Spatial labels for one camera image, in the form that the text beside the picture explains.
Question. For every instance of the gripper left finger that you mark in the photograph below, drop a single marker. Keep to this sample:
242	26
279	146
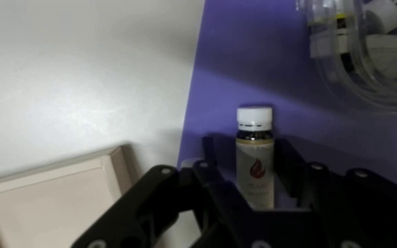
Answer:
143	203

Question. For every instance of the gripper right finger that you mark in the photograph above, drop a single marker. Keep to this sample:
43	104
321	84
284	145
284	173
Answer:
364	206

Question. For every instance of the clear plastic container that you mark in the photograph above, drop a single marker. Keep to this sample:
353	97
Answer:
357	86

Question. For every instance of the small bottle with white cap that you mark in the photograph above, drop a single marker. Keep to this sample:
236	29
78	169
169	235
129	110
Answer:
254	165

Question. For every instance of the purple mat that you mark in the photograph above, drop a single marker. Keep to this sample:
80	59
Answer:
253	69

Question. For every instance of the white plastic bottle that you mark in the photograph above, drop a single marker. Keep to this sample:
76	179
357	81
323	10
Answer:
386	13

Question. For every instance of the beige box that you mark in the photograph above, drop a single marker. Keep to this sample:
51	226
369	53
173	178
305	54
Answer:
47	206

